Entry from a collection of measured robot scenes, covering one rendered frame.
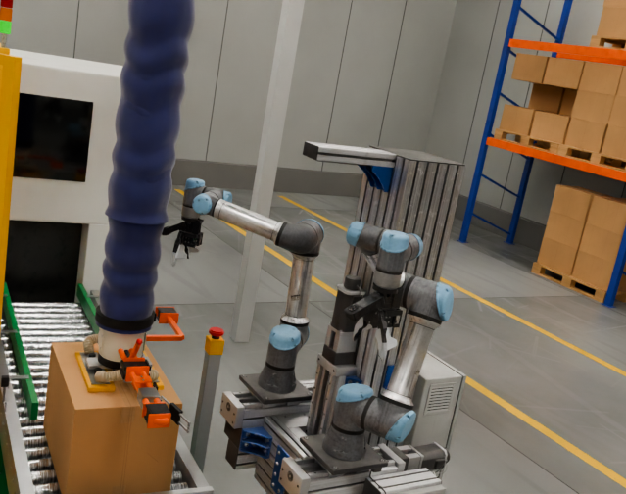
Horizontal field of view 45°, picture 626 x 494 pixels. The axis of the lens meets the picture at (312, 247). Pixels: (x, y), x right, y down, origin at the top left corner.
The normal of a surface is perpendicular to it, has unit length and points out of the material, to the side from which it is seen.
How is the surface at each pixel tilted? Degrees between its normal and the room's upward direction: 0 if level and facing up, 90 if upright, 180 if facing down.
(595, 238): 90
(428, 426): 90
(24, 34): 90
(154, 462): 90
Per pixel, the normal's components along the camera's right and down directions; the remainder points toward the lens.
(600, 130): -0.86, -0.03
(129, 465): 0.44, 0.29
